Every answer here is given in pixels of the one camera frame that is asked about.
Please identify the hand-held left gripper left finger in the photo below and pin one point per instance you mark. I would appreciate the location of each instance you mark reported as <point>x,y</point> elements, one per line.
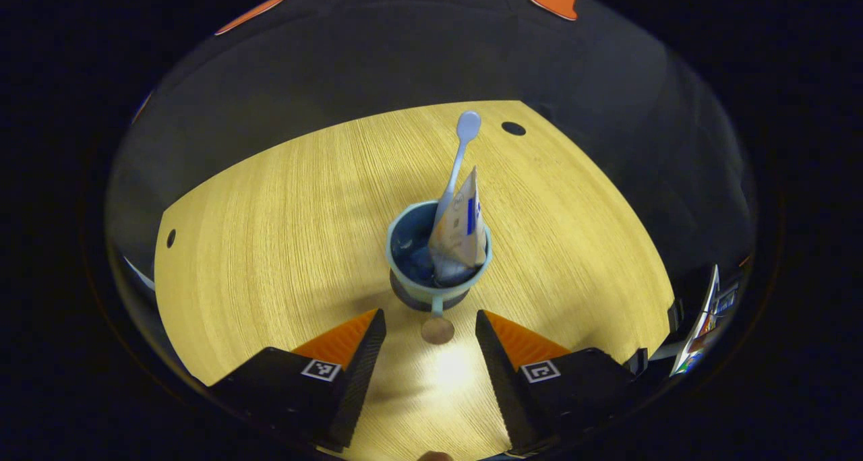
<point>350,380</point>

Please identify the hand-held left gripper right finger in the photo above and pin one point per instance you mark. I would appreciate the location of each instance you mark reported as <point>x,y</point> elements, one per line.
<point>506,380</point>

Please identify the white toothpaste tube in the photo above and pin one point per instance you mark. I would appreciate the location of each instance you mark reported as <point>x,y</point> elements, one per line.
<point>462,238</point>

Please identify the white and blue toothbrush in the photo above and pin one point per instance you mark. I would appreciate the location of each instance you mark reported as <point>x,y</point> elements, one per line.
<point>462,151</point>

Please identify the black backdrop cloth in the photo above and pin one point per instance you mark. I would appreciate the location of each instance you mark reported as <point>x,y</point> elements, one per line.
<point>371,63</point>

